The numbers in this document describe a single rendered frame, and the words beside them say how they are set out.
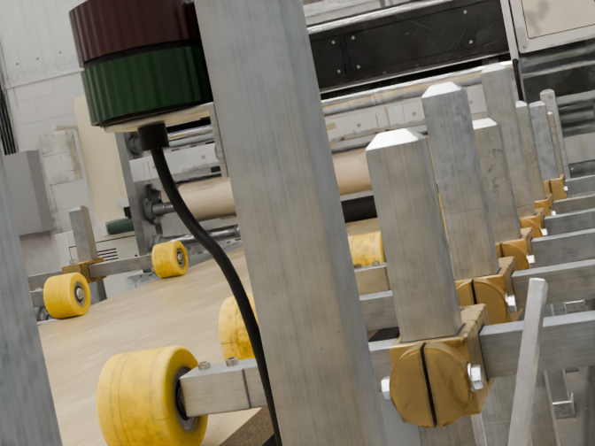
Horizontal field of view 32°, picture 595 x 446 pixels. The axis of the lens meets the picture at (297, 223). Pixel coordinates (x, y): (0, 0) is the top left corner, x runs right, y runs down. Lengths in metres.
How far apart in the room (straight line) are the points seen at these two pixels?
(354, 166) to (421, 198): 2.39
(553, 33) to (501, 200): 1.81
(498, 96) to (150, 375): 0.77
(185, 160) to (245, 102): 2.78
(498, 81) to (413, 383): 0.80
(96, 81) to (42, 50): 10.25
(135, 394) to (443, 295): 0.24
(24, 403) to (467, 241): 0.73
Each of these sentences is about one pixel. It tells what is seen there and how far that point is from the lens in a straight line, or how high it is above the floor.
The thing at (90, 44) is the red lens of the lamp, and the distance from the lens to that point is 0.44.
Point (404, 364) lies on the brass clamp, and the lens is 0.65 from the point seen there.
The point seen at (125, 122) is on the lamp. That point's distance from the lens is 0.44.
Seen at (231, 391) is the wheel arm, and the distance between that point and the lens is 0.76.
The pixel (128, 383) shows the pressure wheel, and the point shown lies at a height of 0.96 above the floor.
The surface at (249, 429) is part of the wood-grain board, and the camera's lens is 0.86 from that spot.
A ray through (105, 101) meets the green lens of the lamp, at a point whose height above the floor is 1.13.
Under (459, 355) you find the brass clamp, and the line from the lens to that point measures 0.65.
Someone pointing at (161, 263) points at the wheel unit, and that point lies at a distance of 2.39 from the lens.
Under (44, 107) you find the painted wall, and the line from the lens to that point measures 10.67.
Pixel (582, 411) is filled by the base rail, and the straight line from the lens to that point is 1.47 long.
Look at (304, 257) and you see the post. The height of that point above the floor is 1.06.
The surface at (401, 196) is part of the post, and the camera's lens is 0.66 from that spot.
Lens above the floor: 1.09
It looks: 3 degrees down
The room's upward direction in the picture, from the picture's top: 11 degrees counter-clockwise
